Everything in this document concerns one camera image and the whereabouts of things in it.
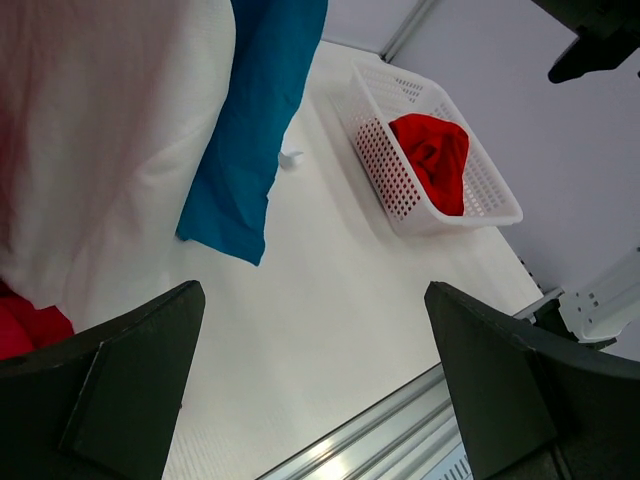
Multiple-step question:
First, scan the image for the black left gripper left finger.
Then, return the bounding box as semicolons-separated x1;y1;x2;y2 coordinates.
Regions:
1;280;205;479

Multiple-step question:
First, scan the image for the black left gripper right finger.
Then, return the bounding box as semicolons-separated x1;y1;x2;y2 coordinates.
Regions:
424;282;639;479

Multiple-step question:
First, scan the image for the red t shirt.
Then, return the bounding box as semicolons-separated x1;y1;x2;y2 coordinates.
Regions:
389;113;470;216

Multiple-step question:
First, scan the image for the blue t shirt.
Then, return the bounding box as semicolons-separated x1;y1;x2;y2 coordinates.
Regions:
176;0;329;266

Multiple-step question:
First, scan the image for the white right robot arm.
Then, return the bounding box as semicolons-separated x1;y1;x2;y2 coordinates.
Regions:
524;1;639;350

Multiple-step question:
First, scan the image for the magenta t shirt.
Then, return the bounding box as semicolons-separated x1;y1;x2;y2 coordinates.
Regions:
1;282;74;360

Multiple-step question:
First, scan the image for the white t shirt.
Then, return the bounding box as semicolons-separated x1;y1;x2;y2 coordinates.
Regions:
1;1;236;331

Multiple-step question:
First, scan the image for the clothes rack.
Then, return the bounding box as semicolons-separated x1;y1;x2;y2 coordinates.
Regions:
278;150;304;171

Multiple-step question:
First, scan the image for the white plastic basket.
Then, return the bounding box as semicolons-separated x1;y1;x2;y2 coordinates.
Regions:
336;59;523;235

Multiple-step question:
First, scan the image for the aluminium mounting rail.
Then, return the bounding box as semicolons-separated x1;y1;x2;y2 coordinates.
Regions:
261;364;473;480

